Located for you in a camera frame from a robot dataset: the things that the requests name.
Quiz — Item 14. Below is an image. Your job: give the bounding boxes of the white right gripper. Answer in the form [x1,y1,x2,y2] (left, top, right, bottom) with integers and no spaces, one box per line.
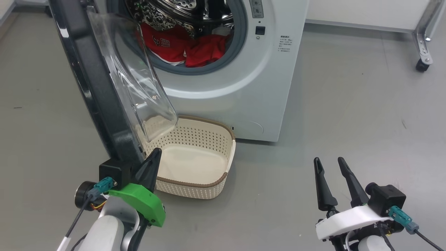
[313,157,393,241]

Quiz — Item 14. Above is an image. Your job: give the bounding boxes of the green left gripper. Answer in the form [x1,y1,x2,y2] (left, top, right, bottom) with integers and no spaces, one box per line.
[108,147,166,228]

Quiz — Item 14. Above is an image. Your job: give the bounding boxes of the black round glass washer door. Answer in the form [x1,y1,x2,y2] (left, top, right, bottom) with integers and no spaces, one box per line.
[48,0,179,168]

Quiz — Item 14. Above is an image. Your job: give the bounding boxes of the red garment white trim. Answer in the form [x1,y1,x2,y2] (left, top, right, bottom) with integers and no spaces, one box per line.
[140,23,193,66]

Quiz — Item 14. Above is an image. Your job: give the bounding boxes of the cream perforated laundry basket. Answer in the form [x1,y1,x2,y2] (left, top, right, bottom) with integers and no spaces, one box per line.
[141,115,237,200]

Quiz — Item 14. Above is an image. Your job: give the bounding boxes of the white front-load washing machine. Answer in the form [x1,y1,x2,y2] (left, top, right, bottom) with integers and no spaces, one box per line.
[105,0,310,143]

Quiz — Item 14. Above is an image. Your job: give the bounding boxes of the grey rubber door gasket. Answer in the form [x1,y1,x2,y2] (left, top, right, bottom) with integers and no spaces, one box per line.
[106,0,249,76]

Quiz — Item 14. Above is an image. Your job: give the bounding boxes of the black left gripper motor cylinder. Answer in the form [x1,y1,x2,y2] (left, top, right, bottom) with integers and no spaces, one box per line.
[74,181,100,211]

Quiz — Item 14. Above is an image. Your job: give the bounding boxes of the round drain filter cover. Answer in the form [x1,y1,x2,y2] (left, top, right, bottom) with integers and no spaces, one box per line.
[239,120,264,137]

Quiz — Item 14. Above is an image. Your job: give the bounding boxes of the stainless steel washer drum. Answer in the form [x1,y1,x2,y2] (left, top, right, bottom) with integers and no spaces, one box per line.
[122,0,238,39]

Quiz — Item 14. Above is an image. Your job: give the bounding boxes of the black text warning label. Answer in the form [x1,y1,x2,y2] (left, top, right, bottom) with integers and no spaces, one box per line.
[278,35,294,54]

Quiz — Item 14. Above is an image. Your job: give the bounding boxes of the left black cable teal connector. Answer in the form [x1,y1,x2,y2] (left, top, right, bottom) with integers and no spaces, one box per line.
[57,176,115,251]

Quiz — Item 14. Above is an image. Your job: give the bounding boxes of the silver metal frame leg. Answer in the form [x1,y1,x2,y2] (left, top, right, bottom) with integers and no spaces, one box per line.
[412,0,446,65]

